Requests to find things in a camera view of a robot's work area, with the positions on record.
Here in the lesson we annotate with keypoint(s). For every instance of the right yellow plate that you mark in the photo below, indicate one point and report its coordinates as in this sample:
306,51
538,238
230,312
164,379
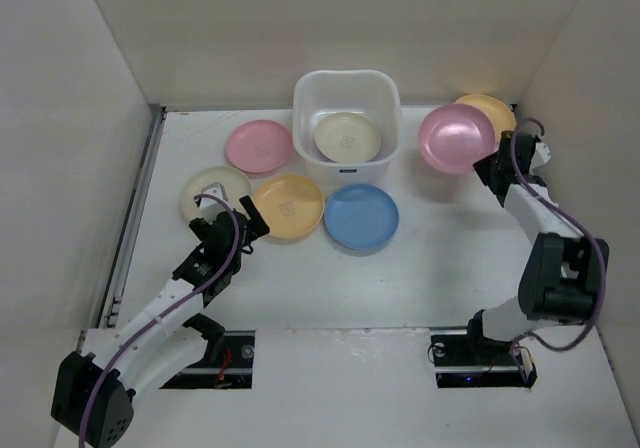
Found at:
499,114

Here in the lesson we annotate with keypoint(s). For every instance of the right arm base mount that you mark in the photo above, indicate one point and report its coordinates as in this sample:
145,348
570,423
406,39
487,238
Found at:
458,366

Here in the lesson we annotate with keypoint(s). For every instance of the yellow plate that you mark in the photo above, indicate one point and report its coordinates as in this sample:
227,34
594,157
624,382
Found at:
499,114
292,206

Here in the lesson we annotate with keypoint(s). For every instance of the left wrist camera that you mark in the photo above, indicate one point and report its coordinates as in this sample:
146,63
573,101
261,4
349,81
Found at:
209,206

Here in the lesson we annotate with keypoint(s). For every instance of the blue plate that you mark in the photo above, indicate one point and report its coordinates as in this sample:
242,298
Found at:
361,217

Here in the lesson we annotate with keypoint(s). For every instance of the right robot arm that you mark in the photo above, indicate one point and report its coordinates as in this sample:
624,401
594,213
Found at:
563,279

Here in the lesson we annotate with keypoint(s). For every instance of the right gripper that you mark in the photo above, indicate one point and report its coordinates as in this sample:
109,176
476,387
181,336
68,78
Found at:
493,166

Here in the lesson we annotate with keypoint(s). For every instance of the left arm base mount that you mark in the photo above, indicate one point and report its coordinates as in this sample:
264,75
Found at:
227,362

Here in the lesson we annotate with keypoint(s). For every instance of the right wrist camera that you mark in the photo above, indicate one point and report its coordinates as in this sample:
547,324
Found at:
541,155

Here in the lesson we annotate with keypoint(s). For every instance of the purple plate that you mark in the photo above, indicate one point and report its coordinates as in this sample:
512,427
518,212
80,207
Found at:
380,157

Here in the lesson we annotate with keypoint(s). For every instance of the pink plate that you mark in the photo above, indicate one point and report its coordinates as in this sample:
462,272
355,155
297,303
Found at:
259,146
452,138

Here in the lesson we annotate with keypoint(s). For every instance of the left yellow plate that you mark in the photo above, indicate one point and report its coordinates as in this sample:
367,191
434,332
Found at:
292,206

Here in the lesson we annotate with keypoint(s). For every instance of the white plastic bin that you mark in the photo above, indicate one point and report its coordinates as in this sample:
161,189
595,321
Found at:
369,93

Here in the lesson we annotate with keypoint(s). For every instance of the cream plate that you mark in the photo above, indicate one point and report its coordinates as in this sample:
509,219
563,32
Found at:
347,138
226,183

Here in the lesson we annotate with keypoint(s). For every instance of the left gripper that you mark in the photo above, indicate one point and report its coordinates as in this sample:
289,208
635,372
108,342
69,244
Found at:
259,226

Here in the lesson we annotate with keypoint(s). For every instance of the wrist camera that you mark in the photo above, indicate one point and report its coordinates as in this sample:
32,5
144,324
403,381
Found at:
209,206
541,155

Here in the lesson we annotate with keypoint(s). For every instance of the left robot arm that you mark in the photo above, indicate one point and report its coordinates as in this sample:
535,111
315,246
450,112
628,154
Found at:
96,394

